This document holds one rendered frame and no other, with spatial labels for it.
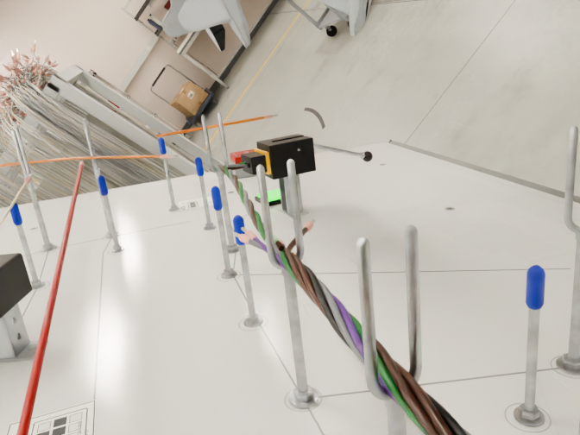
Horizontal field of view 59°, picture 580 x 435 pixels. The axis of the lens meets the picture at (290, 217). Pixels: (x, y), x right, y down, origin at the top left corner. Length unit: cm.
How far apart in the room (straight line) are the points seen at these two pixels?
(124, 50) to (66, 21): 90
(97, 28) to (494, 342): 855
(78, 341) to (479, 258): 34
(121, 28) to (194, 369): 845
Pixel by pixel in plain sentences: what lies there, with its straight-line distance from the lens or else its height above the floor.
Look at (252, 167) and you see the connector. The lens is 58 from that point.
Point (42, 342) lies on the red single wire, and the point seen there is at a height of 129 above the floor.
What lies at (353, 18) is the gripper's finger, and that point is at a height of 115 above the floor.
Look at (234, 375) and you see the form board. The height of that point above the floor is 117.
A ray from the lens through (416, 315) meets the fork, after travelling 17.
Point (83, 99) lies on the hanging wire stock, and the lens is 129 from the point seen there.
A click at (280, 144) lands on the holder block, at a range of 59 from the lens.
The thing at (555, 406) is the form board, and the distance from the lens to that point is 32.
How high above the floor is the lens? 132
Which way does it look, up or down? 23 degrees down
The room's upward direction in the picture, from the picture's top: 57 degrees counter-clockwise
